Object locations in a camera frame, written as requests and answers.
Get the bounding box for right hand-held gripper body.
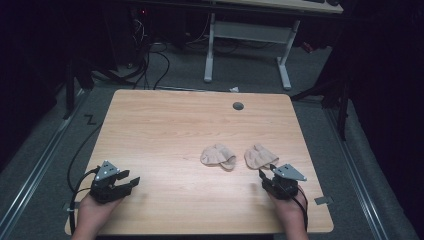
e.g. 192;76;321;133
261;163;308;201

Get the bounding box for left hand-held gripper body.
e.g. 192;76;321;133
89;160;133;205

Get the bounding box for beige sock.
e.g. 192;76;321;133
199;143;237;172
243;143;280;171

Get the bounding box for person's right hand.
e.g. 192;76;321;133
268;190;308;231

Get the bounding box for person's left hand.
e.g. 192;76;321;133
75;192;123;234

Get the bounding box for light wooden table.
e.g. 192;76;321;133
64;88;335;236

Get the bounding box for white metal-legged desk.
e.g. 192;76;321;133
203;0;344;91

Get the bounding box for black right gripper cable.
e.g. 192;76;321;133
292;184;310;232

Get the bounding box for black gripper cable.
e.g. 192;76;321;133
292;184;310;232
67;166;101;236

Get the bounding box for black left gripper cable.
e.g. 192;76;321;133
67;166;101;236

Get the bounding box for grey metal table bracket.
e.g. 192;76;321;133
314;195;334;206

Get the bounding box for metal floor rail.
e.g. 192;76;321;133
0;89;91;234
324;108;391;240

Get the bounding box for black camera stand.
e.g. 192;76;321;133
289;74;352;142
62;59;95;121

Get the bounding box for black floor cables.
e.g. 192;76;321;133
124;19;172;91

